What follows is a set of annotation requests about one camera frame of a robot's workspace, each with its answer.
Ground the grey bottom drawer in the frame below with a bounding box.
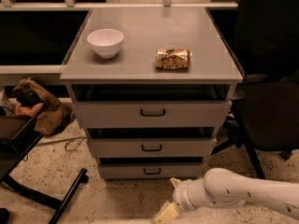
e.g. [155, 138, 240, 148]
[98, 164, 206, 180]

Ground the grey middle drawer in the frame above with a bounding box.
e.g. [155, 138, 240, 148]
[88, 138, 216, 158]

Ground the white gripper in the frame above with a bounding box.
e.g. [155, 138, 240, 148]
[151, 177, 206, 224]

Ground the grey drawer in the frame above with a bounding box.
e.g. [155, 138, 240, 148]
[98, 164, 206, 180]
[74, 101, 232, 128]
[88, 138, 216, 158]

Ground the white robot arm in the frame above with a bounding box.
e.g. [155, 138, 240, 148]
[151, 168, 299, 224]

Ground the grey top drawer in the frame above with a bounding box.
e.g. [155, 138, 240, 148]
[74, 101, 232, 128]

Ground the grey long desk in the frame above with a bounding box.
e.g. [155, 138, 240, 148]
[1, 5, 242, 84]

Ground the grey drawer cabinet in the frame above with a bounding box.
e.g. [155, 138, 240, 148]
[61, 7, 242, 179]

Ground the black office chair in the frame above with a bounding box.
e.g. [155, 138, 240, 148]
[208, 0, 299, 179]

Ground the white ceramic bowl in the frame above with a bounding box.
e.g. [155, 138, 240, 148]
[87, 29, 124, 58]

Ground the black table stand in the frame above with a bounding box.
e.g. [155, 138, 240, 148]
[0, 115, 90, 224]

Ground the metal wire hook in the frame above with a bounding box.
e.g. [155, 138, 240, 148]
[64, 136, 85, 152]

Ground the brown crumpled bag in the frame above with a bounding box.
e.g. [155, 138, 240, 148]
[13, 77, 73, 135]

